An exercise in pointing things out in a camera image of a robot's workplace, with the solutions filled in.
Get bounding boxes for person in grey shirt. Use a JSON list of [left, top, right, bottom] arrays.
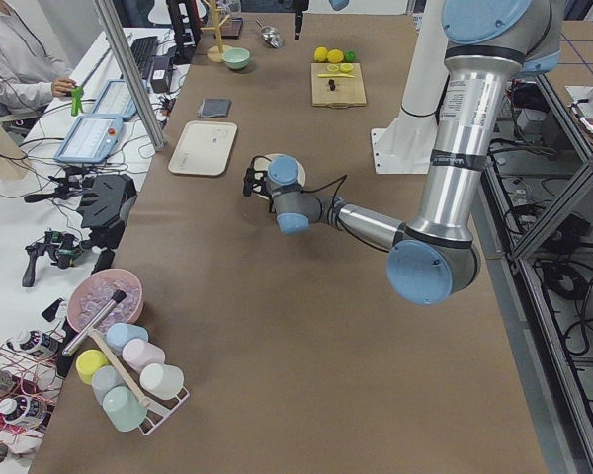
[[0, 1, 77, 114]]

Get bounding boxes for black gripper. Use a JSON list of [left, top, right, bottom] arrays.
[[254, 172, 276, 213]]

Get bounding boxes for white cup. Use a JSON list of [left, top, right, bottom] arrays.
[[140, 363, 184, 400]]

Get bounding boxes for mint cup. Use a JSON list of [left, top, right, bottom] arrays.
[[102, 386, 147, 433]]

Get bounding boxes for white cup rack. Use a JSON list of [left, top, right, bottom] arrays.
[[138, 387, 191, 435]]

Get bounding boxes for yellow lemon near board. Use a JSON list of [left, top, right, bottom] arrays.
[[325, 49, 345, 64]]

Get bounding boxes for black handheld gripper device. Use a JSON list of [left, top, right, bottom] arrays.
[[21, 230, 85, 287]]

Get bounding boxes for metal muddler stick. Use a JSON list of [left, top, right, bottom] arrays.
[[61, 289, 127, 357]]

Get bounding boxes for wooden cup stand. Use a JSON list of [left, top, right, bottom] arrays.
[[202, 0, 232, 63]]

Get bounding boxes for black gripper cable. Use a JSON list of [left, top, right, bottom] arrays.
[[251, 155, 350, 195]]

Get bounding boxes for aluminium frame post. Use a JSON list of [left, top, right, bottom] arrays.
[[93, 0, 165, 152]]

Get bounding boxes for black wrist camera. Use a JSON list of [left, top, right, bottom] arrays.
[[242, 167, 268, 198]]

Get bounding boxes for mint green bowl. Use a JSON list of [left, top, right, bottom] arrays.
[[222, 47, 251, 71]]

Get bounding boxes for black keyboard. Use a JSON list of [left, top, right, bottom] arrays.
[[130, 36, 158, 79]]

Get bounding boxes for pink cup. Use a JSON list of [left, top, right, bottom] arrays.
[[122, 338, 166, 373]]

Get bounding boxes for blue teach pendant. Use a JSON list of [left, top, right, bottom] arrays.
[[54, 114, 123, 164], [91, 79, 137, 120]]

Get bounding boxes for beige rectangular tray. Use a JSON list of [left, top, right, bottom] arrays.
[[168, 120, 237, 177]]

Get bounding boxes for grey cup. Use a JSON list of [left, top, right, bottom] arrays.
[[91, 365, 126, 405]]

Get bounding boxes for yellow plastic knife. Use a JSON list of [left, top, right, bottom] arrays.
[[316, 73, 356, 79]]

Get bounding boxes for pink bowl with ice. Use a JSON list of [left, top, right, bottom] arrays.
[[67, 269, 144, 333]]

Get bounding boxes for yellow cup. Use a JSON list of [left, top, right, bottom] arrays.
[[76, 349, 110, 385]]

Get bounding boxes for grey folded cloth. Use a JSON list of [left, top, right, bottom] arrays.
[[198, 98, 231, 119]]

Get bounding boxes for round beige plate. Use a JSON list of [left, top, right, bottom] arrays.
[[253, 153, 306, 200]]

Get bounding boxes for metal scoop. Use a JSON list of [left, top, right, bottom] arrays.
[[255, 18, 284, 49]]

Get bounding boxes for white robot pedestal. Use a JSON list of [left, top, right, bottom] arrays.
[[372, 0, 448, 174]]

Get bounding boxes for wooden cutting board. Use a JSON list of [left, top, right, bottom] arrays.
[[310, 63, 367, 108]]

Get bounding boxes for light blue cup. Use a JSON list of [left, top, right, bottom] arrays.
[[106, 323, 149, 356]]

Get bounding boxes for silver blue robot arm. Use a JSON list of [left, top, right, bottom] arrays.
[[243, 1, 564, 305]]

